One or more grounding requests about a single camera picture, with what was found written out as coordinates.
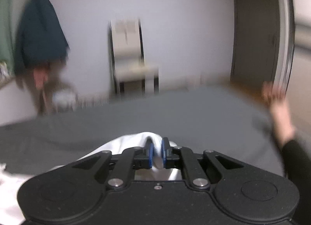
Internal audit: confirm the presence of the beige wooden chair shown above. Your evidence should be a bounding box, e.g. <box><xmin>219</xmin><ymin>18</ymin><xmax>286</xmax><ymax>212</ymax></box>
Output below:
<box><xmin>109</xmin><ymin>19</ymin><xmax>159</xmax><ymax>96</ymax></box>

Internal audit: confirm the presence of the dark grey door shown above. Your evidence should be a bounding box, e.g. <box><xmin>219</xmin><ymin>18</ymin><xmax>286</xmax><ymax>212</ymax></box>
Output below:
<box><xmin>232</xmin><ymin>0</ymin><xmax>280</xmax><ymax>90</ymax></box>

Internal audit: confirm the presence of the woven laundry basket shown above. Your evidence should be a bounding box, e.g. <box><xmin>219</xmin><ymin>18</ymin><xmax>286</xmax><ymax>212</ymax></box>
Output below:
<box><xmin>44</xmin><ymin>80</ymin><xmax>78</xmax><ymax>113</ymax></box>

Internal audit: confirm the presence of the person's bare hand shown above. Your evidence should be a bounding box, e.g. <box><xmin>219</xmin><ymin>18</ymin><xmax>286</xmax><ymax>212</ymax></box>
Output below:
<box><xmin>261</xmin><ymin>82</ymin><xmax>285</xmax><ymax>108</ymax></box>

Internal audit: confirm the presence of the black sleeved forearm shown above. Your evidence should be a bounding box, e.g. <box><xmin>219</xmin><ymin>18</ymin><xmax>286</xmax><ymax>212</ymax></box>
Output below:
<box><xmin>269</xmin><ymin>101</ymin><xmax>311</xmax><ymax>225</ymax></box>

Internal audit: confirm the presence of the green curtain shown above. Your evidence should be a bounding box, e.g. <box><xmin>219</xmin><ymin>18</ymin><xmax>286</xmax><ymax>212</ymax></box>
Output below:
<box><xmin>0</xmin><ymin>0</ymin><xmax>14</xmax><ymax>73</ymax></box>

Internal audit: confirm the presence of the white garment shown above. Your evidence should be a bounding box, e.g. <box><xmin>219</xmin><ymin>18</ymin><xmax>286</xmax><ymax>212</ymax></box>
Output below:
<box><xmin>1</xmin><ymin>132</ymin><xmax>181</xmax><ymax>224</ymax></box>

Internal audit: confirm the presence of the pink hanging cloth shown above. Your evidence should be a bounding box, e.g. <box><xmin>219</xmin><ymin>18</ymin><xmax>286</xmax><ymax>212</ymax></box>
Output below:
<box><xmin>33</xmin><ymin>67</ymin><xmax>49</xmax><ymax>90</ymax></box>

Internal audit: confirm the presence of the dark teal hanging jacket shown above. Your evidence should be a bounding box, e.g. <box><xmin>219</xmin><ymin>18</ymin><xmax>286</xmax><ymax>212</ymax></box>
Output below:
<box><xmin>14</xmin><ymin>0</ymin><xmax>69</xmax><ymax>75</ymax></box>

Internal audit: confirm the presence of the grey bed sheet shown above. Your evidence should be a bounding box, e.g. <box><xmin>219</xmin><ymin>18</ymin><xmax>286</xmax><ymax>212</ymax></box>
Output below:
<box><xmin>1</xmin><ymin>86</ymin><xmax>284</xmax><ymax>175</ymax></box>

